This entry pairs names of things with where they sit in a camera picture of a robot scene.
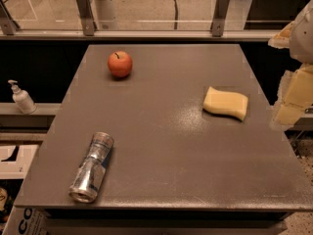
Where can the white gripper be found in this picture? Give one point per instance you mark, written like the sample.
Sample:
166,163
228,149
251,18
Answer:
302,38

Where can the yellow sponge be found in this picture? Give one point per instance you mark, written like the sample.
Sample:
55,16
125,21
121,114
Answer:
226,103

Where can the red apple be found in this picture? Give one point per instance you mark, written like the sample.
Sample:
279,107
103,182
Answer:
120,64

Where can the crushed silver can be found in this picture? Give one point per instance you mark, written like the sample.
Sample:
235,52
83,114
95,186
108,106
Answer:
87,183

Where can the white pump bottle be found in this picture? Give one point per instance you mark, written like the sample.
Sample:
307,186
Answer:
22,98

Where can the white cardboard box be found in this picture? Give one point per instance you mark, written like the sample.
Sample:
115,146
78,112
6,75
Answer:
15,160

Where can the white printed box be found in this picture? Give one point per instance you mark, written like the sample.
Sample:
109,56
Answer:
25,222

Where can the right metal railing bracket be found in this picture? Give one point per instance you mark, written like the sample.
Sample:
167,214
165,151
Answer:
219,17

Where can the metal railing bracket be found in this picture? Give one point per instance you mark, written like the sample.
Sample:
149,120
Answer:
219,17
86,16

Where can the white pipe post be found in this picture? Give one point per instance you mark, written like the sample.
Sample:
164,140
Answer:
106,14

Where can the left metal railing bracket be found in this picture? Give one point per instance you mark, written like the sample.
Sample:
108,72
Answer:
86,16

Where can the far left metal bracket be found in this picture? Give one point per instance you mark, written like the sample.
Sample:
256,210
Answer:
7,24

